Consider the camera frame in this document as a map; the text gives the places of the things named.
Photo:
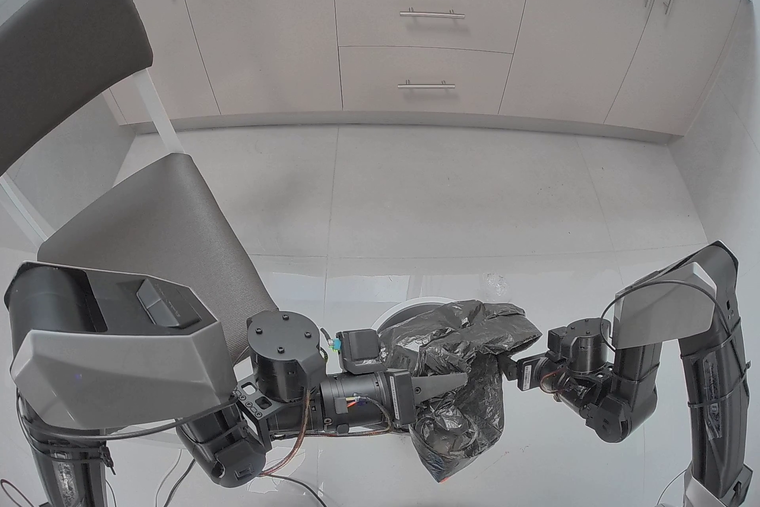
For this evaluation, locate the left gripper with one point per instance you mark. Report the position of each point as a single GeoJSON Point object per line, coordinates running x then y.
{"type": "Point", "coordinates": [362, 395]}

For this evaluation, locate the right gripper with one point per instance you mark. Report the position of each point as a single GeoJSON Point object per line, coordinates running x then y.
{"type": "Point", "coordinates": [527, 374]}

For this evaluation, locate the black plastic bag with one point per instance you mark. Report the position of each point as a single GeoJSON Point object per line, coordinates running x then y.
{"type": "Point", "coordinates": [463, 421]}

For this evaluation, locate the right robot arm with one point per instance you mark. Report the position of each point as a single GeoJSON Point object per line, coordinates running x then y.
{"type": "Point", "coordinates": [659, 314]}

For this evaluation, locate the white trash bin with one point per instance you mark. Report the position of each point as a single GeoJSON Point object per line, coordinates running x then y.
{"type": "Point", "coordinates": [404, 308]}

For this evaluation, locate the grey chair with white legs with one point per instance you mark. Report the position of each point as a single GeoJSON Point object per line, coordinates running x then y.
{"type": "Point", "coordinates": [148, 231]}

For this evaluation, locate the beige cabinet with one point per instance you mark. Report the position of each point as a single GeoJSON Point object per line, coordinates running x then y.
{"type": "Point", "coordinates": [415, 47]}

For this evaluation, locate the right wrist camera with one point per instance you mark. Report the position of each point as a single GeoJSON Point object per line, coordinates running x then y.
{"type": "Point", "coordinates": [558, 343]}

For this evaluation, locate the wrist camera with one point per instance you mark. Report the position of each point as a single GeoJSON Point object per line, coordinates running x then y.
{"type": "Point", "coordinates": [359, 347]}
{"type": "Point", "coordinates": [558, 343]}

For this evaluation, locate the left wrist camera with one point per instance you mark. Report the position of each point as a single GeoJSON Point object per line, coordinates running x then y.
{"type": "Point", "coordinates": [359, 347]}

